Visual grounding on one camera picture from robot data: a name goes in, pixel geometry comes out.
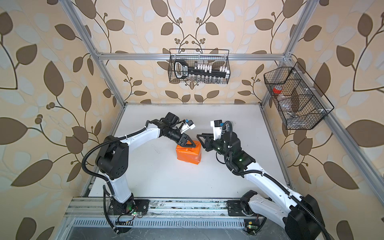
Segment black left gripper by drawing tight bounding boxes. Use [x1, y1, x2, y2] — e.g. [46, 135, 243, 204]
[167, 127, 198, 148]

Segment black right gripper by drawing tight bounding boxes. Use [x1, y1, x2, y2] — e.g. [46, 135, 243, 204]
[197, 132, 232, 161]

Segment orange wrapping paper sheet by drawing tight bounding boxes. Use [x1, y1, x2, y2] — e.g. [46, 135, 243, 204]
[176, 141, 202, 165]

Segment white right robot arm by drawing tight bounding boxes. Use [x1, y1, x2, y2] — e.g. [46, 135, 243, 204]
[197, 132, 331, 240]

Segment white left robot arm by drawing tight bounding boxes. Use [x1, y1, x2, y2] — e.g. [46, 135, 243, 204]
[96, 113, 196, 204]

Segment black white tool in basket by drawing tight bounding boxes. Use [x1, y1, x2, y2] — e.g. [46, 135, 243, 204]
[173, 60, 231, 80]

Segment red capped clear bottle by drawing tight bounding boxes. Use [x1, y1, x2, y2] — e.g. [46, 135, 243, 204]
[273, 85, 296, 118]

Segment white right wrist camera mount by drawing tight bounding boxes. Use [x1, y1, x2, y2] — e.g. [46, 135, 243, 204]
[211, 120, 223, 141]

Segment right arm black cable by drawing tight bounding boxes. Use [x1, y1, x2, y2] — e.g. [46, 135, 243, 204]
[224, 149, 332, 240]

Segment black wire basket back wall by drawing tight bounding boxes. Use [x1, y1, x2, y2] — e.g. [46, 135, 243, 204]
[168, 48, 231, 85]

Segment black wire basket wall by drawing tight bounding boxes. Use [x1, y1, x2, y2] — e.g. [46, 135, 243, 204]
[264, 63, 334, 130]
[168, 48, 231, 85]

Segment black wire basket right wall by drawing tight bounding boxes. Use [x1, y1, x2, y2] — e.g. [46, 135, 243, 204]
[264, 63, 334, 130]

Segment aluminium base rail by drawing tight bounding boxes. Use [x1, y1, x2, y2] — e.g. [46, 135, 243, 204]
[64, 197, 313, 220]

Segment aluminium frame post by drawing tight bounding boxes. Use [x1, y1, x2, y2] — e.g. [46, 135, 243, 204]
[59, 0, 126, 108]

